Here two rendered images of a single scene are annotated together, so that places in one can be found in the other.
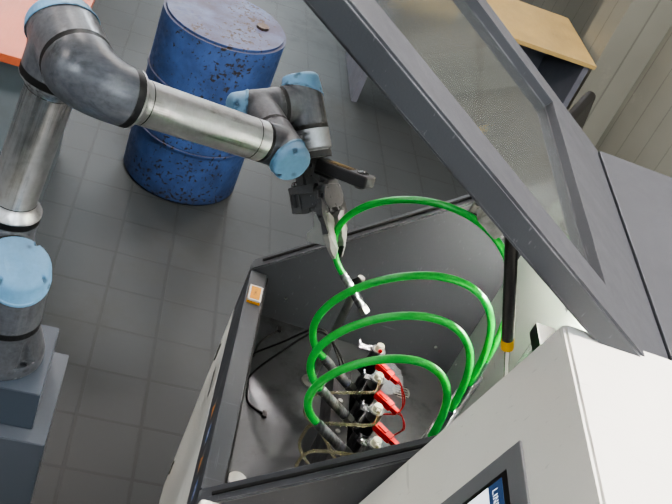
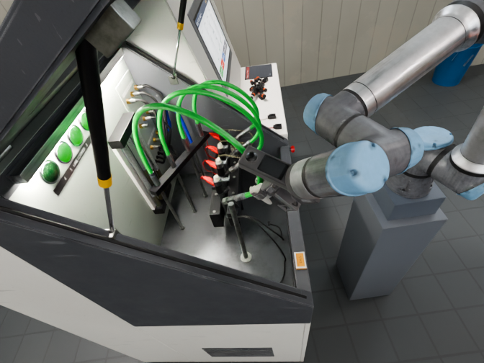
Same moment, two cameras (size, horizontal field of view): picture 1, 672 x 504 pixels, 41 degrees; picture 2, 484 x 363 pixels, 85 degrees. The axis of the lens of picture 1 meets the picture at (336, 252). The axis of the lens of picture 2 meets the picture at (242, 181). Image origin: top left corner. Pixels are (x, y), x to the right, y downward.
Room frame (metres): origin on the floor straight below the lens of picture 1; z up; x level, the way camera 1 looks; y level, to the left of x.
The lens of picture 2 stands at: (1.87, 0.13, 1.71)
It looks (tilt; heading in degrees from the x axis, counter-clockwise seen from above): 47 degrees down; 201
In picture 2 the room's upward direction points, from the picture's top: 12 degrees counter-clockwise
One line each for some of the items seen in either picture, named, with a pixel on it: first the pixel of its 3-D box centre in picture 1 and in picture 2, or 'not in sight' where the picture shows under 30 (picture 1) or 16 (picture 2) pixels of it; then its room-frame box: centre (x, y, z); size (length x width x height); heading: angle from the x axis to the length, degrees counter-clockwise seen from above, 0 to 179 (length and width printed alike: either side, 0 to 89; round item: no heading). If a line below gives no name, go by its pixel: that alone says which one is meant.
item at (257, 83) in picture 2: not in sight; (258, 86); (0.59, -0.15, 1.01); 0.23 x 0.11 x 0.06; 11
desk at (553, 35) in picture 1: (462, 58); not in sight; (5.03, -0.19, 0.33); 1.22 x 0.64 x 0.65; 107
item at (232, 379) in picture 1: (228, 392); (291, 215); (1.30, 0.08, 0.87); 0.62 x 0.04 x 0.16; 11
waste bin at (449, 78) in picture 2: not in sight; (452, 60); (-1.25, 1.51, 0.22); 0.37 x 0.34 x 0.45; 107
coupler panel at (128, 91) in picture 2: not in sight; (145, 117); (1.16, -0.46, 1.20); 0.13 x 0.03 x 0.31; 11
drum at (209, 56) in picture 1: (202, 97); not in sight; (3.22, 0.77, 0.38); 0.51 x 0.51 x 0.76
